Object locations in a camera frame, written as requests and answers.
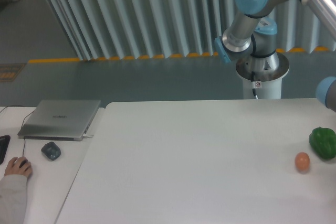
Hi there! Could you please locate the person's right hand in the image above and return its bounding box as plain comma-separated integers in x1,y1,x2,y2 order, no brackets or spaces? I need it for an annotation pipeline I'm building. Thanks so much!
4,156,27,176

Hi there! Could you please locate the black computer mouse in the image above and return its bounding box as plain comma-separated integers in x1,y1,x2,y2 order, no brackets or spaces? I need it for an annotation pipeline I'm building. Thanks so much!
19,159,33,178

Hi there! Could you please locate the white sleeved forearm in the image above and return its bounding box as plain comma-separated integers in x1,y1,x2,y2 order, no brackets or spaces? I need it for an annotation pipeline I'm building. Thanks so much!
1,175,27,223

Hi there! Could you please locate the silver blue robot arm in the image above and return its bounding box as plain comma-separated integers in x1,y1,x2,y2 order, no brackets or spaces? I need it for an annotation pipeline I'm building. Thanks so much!
214,0,335,100

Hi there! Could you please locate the black keyboard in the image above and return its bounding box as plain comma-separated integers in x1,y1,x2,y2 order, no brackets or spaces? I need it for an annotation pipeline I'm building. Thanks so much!
0,135,11,164

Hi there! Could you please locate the dark grey earbuds case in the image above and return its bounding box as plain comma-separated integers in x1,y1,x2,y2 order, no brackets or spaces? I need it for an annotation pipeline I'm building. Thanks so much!
41,142,61,161

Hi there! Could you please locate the silver closed laptop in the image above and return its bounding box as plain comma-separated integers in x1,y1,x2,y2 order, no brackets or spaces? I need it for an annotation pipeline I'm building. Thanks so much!
18,100,101,141

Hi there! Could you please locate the white folding partition screen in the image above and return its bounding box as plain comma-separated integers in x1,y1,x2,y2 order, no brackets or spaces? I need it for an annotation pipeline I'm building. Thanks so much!
47,0,335,60

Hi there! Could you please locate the brown egg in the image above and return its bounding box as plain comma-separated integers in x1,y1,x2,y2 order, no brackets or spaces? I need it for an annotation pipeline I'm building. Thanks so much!
295,152,310,173

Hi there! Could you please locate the green bell pepper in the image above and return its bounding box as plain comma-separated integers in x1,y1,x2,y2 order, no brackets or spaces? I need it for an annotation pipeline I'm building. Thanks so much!
309,127,335,160

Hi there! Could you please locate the black mouse cable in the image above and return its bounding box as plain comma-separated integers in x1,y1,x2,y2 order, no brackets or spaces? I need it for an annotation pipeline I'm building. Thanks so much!
21,108,36,158

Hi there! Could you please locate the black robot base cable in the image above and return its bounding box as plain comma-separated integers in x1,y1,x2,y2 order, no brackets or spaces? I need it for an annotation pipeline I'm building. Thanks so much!
251,71,259,100

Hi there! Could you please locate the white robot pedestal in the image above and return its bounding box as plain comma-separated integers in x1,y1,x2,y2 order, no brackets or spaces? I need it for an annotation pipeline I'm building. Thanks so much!
240,77,282,99

